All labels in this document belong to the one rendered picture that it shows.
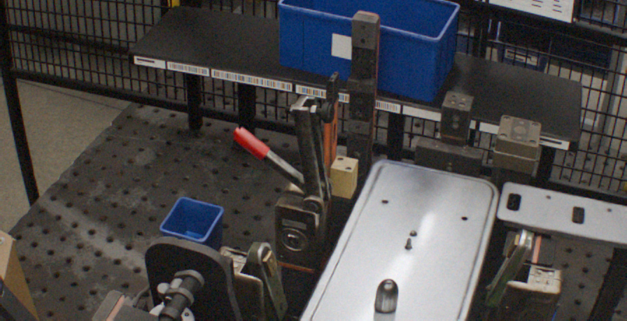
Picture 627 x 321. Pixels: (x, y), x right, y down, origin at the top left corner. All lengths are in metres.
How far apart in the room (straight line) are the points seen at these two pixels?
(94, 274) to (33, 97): 2.02
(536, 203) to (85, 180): 1.01
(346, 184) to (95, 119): 2.16
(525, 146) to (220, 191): 0.72
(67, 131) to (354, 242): 2.20
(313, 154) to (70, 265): 0.69
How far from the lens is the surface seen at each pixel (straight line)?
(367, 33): 1.39
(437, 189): 1.35
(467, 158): 1.43
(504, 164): 1.41
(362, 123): 1.49
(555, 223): 1.33
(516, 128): 1.41
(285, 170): 1.20
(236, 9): 3.79
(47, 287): 1.64
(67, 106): 3.46
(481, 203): 1.33
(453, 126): 1.42
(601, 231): 1.34
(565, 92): 1.60
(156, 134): 1.98
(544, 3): 1.59
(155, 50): 1.65
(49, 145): 3.25
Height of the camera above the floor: 1.84
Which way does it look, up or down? 36 degrees down
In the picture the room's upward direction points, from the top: 1 degrees clockwise
